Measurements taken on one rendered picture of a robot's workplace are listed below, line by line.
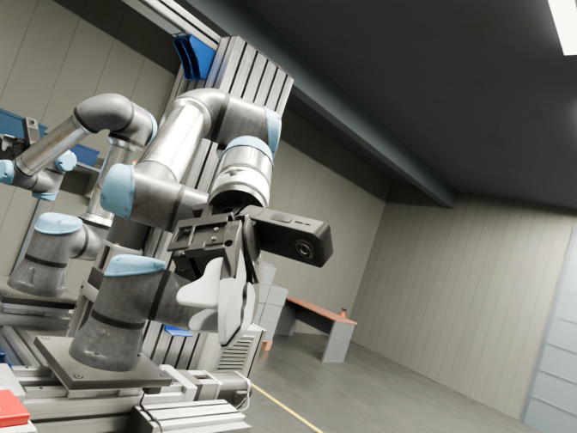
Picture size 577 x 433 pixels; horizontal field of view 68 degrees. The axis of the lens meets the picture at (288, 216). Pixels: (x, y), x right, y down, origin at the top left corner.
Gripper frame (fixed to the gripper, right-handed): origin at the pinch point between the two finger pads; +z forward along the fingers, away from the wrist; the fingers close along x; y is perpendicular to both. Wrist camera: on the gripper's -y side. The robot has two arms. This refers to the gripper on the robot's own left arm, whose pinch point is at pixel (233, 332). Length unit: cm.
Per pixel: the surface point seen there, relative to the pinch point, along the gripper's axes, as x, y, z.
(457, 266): -569, -217, -616
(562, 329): -585, -336, -456
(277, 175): -303, 83, -603
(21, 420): -9.0, 25.2, 0.3
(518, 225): -493, -325, -621
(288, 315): -533, 107, -508
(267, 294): -382, 107, -409
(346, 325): -508, 7, -449
